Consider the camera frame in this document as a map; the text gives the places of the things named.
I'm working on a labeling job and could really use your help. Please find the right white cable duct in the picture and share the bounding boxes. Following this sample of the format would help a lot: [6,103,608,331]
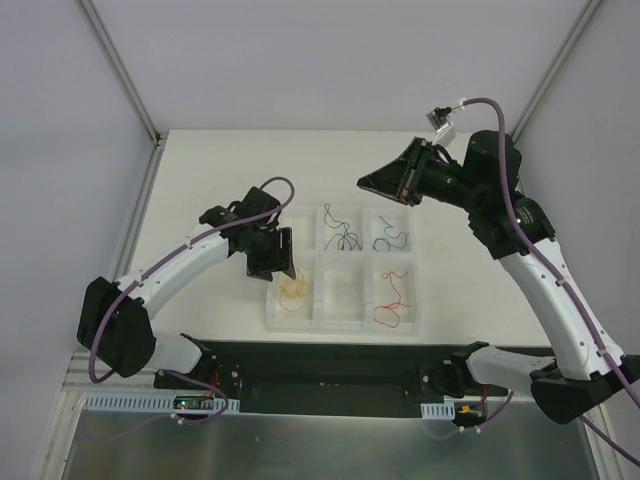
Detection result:
[420,401,456,421]

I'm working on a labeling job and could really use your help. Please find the left aluminium corner post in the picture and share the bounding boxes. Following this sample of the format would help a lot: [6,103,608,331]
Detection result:
[74,0,164,147]

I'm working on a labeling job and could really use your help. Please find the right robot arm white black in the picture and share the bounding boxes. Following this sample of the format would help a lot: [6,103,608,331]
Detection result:
[357,130,639,424]

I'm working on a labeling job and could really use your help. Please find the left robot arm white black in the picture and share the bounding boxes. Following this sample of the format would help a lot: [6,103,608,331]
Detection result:
[77,186,296,389]

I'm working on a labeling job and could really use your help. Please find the yellow thin cable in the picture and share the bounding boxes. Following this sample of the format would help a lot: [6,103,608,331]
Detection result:
[277,272,310,311]

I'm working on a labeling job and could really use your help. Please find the white six-compartment tray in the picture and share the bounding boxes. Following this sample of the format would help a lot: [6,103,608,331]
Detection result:
[265,202,422,336]

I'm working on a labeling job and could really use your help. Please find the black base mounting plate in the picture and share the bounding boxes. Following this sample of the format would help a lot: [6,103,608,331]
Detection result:
[152,334,521,416]

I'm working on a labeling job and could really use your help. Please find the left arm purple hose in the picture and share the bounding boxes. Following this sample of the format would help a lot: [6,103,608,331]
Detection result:
[88,176,296,426]

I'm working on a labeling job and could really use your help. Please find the aluminium corner post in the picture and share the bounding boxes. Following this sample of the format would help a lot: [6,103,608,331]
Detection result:
[510,0,606,143]
[74,0,164,147]

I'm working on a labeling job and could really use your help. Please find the left white cable duct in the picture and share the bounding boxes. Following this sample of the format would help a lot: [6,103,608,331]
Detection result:
[84,392,240,415]

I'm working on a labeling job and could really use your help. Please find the white cable duct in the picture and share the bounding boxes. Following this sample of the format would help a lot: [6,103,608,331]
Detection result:
[420,401,456,421]
[84,392,240,415]

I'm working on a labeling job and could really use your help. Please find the white thin cable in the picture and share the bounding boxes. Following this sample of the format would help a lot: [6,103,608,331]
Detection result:
[327,272,364,306]

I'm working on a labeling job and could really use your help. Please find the right aluminium corner post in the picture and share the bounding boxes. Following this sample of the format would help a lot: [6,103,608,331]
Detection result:
[510,0,606,143]

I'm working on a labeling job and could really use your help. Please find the blue thin cable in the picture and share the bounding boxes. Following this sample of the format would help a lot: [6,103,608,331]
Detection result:
[372,215,410,252]

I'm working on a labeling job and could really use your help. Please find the red thin cable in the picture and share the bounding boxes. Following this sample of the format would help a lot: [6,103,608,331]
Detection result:
[373,269,412,330]

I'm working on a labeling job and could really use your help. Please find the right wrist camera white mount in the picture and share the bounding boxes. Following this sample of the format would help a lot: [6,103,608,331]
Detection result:
[426,99,465,147]

